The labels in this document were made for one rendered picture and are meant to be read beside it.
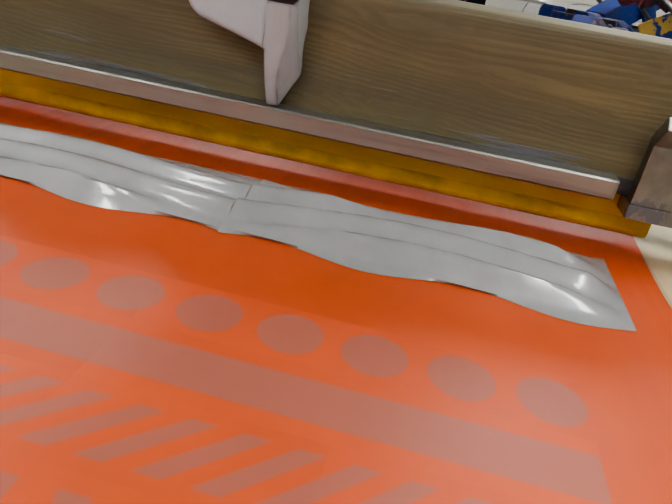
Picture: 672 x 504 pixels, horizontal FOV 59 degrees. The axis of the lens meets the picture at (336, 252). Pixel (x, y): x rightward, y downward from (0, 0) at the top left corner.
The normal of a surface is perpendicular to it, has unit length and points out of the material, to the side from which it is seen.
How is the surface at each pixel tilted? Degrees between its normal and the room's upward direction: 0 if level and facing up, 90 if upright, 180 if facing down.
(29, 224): 0
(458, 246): 29
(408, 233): 33
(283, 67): 110
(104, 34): 90
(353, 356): 0
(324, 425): 0
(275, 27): 104
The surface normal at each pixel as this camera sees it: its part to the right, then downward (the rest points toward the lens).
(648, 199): -0.21, 0.41
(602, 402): 0.15, -0.88
